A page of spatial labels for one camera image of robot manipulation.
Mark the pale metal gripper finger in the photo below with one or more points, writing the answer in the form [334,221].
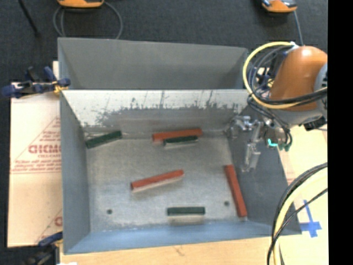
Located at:
[251,157]
[236,127]

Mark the red-brown flat block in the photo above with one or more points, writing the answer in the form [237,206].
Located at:
[176,133]
[235,192]
[155,179]

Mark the dark green flat block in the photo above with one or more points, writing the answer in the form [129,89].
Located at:
[186,211]
[103,139]
[180,141]

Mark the grey metal bin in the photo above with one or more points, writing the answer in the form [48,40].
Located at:
[154,65]

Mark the brown cardboard board, red print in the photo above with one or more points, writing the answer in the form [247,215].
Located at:
[33,181]

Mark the black cylinder on white bracket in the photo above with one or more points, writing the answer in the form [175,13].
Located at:
[314,126]

